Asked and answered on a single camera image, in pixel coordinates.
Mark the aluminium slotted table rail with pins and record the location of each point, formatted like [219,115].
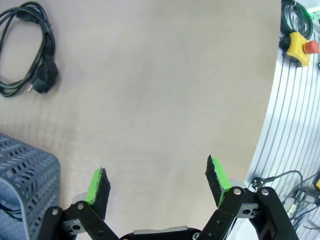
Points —
[275,120]

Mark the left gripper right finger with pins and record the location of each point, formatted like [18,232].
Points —
[217,180]

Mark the grey plastic lattice basket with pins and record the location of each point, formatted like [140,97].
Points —
[35,175]

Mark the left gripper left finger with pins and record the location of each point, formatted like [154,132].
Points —
[100,195]

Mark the yellow emergency stop button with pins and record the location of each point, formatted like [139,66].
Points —
[297,47]

